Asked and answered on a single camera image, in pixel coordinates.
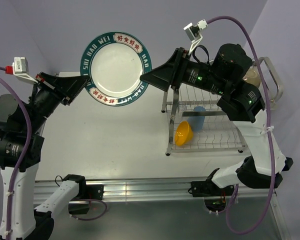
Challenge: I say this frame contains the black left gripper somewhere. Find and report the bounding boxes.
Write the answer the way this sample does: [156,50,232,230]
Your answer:
[23,71,90,133]

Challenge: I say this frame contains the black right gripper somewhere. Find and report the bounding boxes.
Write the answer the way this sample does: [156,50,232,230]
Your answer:
[138,46,228,96]

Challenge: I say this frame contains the white plate green rim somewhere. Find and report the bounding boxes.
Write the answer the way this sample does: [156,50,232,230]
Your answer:
[79,31,152,107]

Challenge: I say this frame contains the blue plastic cup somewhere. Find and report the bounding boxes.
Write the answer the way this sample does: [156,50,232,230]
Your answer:
[187,106,206,132]

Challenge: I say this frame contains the orange plastic bowl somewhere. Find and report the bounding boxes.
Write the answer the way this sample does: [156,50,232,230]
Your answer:
[174,121,194,147]

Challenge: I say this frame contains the beige floral ceramic bowl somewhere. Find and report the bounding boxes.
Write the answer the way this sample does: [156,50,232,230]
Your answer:
[242,68,261,88]

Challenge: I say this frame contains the clear glass cup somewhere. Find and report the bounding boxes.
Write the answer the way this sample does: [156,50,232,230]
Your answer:
[179,104,188,112]

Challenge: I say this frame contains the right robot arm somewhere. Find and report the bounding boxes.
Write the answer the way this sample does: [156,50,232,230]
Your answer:
[140,43,293,197]

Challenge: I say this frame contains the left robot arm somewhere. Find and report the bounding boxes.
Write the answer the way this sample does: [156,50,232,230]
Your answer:
[0,72,90,240]

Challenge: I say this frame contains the stainless steel dish rack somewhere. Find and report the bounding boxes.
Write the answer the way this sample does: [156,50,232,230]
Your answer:
[160,56,285,157]

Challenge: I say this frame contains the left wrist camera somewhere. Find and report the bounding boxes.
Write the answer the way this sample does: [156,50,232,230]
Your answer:
[5,57,38,85]

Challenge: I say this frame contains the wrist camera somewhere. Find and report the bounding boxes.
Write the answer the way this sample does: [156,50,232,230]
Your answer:
[183,19,208,55]
[5,57,38,85]

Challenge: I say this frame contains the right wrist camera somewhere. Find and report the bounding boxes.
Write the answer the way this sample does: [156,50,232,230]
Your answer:
[183,19,208,55]

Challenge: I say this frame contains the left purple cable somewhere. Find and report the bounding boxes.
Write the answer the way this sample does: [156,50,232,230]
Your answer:
[0,63,108,237]

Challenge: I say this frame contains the purple cable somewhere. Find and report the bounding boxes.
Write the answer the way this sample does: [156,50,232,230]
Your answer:
[206,15,277,236]
[0,63,108,237]

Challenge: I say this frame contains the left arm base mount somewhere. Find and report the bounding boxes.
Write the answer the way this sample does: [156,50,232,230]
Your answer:
[86,184,104,200]

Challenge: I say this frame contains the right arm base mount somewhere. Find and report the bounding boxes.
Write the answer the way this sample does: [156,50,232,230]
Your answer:
[188,180,235,198]

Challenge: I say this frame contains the aluminium mounting rail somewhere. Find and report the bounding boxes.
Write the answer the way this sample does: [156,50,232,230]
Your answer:
[34,178,269,205]

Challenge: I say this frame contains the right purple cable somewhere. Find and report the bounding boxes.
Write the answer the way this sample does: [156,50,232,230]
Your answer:
[206,15,277,236]

